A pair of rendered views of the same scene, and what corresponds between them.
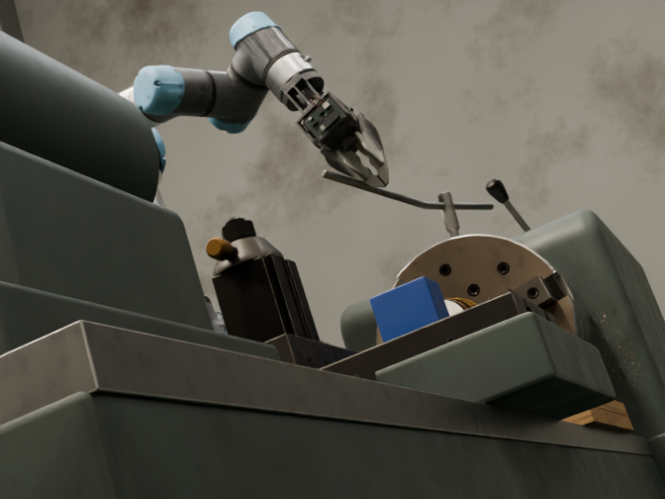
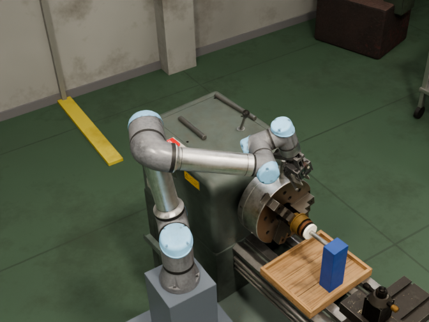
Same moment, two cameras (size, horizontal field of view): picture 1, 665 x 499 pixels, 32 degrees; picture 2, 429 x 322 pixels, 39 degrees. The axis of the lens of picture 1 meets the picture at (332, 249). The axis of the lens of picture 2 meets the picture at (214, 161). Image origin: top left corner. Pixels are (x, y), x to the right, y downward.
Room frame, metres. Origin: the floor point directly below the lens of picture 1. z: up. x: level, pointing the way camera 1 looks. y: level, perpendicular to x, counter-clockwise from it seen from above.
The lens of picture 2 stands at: (0.87, 1.54, 2.85)
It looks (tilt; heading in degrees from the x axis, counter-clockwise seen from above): 38 degrees down; 306
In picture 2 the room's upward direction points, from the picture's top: 2 degrees counter-clockwise
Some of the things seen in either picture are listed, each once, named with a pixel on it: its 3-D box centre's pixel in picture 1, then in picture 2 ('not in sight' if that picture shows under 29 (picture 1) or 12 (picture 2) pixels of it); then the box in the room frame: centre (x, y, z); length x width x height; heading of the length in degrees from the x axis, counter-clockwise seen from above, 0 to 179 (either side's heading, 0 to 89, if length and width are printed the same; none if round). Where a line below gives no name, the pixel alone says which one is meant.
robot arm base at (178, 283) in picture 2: not in sight; (179, 269); (1.89, 0.39, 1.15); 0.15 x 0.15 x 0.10
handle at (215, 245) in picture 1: (224, 250); (392, 306); (1.17, 0.11, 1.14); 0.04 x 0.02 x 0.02; 162
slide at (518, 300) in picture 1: (348, 400); (385, 321); (1.20, 0.03, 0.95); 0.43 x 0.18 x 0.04; 72
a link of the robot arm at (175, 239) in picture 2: not in sight; (176, 245); (1.89, 0.38, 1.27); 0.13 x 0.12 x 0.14; 134
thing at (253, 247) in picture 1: (245, 258); (380, 297); (1.22, 0.09, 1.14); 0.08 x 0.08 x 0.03
